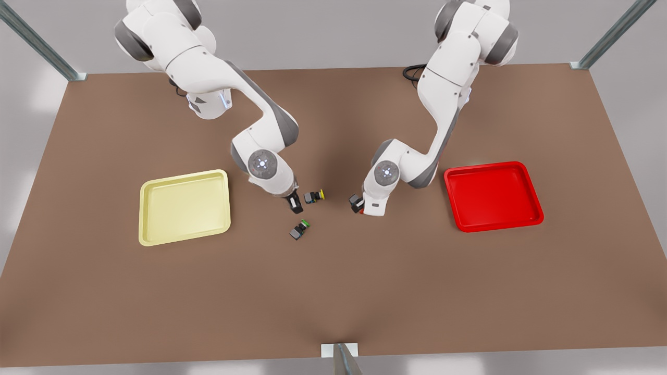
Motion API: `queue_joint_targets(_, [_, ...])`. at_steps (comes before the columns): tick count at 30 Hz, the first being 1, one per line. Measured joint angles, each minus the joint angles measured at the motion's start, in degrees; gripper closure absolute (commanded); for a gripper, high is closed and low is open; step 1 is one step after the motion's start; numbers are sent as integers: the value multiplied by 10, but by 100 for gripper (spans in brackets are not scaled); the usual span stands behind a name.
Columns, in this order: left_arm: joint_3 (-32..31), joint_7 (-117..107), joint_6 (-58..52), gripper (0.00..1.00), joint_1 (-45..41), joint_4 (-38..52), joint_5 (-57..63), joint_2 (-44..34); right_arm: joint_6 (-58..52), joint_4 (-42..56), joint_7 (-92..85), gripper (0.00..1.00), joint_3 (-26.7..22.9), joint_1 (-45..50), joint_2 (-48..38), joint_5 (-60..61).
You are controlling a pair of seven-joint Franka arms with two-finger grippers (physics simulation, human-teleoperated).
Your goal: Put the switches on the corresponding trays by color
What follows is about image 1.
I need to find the red tray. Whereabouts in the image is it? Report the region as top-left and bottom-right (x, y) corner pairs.
(443, 161), (545, 233)

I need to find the silver frame post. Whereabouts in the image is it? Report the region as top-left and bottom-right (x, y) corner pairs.
(569, 0), (659, 70)
(320, 342), (364, 375)
(0, 0), (88, 82)

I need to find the pale yellow tray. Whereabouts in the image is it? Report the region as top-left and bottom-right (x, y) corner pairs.
(138, 169), (232, 247)

